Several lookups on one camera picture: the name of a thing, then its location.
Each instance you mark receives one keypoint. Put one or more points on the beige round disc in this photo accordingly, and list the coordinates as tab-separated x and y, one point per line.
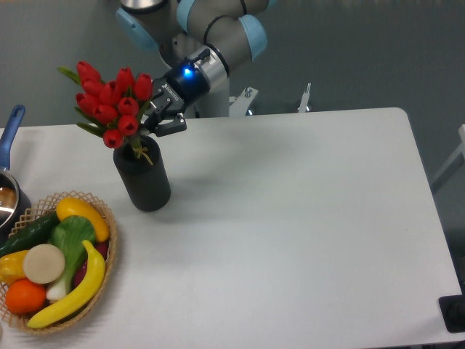
43	264

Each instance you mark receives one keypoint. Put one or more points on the yellow bell pepper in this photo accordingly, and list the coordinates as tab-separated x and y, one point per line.
12	267

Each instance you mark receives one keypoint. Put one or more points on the green cucumber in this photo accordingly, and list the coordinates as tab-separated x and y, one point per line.
31	235

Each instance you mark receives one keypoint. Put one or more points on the blue handled saucepan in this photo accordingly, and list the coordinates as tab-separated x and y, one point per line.
14	201

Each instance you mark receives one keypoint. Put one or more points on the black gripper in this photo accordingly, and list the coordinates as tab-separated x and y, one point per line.
173	93

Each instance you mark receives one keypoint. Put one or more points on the dark grey ribbed vase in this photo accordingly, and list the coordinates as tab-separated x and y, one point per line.
144	178

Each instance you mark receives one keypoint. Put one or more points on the red tulip bouquet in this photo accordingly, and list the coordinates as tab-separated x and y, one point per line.
113	110

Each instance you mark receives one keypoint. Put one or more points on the black device at table edge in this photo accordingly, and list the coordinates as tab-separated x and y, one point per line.
452	310

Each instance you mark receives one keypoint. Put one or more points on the orange fruit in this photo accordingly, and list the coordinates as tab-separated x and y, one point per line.
25	297

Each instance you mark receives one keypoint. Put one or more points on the yellow banana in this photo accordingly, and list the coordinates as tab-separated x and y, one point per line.
77	298

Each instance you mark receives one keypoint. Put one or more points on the white frame at right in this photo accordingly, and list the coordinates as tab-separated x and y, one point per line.
450	166

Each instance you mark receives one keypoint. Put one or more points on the green bok choy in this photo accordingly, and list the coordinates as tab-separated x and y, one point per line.
67	237

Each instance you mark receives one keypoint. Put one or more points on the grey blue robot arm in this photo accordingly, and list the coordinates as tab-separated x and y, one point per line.
202	43

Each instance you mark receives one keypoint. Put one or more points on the woven wicker basket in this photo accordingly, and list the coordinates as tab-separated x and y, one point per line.
39	209

